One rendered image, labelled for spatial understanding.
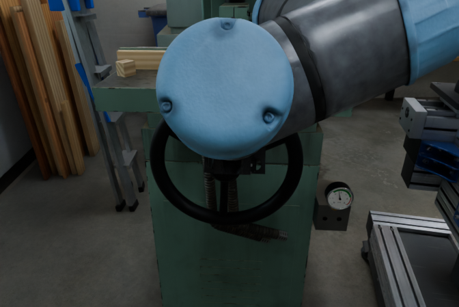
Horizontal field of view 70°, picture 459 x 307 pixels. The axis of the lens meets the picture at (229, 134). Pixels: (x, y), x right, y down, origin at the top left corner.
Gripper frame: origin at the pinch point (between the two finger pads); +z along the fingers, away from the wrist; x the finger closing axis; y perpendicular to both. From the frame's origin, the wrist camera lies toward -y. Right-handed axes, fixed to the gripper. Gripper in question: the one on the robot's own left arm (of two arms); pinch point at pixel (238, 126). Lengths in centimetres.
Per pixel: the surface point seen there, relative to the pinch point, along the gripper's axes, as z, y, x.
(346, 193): 27.5, 11.9, 24.6
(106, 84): 23.4, -12.3, -32.2
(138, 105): 23.5, -7.3, -24.2
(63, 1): 74, -60, -75
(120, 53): 34, -24, -34
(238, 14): 23.6, -29.8, -1.5
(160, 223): 41, 22, -22
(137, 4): 228, -137, -100
